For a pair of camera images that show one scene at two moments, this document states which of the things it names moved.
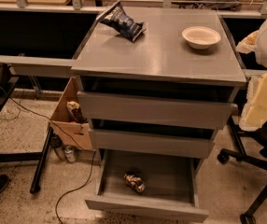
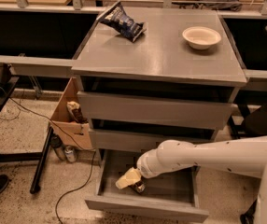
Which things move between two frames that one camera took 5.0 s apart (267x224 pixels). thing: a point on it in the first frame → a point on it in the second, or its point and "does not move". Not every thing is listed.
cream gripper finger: (264, 97) → (132, 176)
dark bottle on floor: (56, 143) does not move
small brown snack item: (134, 181) does not move
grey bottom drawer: (152, 184) does not move
